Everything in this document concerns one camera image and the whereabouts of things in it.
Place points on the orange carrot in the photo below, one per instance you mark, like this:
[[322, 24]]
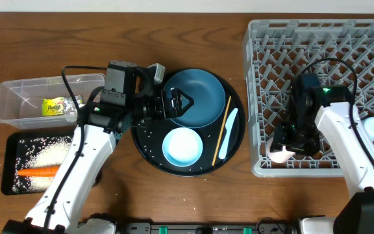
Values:
[[49, 171]]

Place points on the pink cup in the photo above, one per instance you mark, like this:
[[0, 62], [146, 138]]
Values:
[[276, 156]]

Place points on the round black serving tray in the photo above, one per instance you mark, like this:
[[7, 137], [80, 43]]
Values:
[[149, 139]]

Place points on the pile of white rice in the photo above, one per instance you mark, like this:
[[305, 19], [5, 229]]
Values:
[[39, 152]]

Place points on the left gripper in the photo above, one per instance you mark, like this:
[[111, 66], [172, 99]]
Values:
[[166, 110]]

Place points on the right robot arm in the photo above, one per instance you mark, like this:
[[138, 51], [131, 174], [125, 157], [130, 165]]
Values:
[[315, 110]]

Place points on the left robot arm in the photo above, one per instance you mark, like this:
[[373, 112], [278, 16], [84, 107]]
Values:
[[131, 96]]

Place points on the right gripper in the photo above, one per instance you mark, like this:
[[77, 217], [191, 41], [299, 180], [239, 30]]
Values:
[[281, 138]]

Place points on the wooden chopstick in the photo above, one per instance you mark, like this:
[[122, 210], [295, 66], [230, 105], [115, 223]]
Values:
[[221, 131]]

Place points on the grey plastic dishwasher rack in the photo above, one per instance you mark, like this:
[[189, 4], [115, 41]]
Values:
[[339, 51]]

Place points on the light blue bowl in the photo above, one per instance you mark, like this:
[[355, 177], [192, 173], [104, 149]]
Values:
[[182, 147]]

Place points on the black rectangular tray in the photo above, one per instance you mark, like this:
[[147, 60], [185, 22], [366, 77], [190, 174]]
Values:
[[11, 149]]

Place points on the yellow foil snack wrapper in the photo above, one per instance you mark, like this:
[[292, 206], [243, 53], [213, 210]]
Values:
[[58, 106]]

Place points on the clear plastic bin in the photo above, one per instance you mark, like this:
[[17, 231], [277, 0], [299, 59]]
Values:
[[21, 103]]

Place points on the dark blue plate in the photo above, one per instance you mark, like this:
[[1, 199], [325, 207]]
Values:
[[208, 95]]

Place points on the white plastic knife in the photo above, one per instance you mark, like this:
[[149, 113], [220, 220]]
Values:
[[228, 127]]

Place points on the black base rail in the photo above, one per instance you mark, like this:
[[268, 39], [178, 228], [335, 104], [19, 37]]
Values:
[[264, 226]]

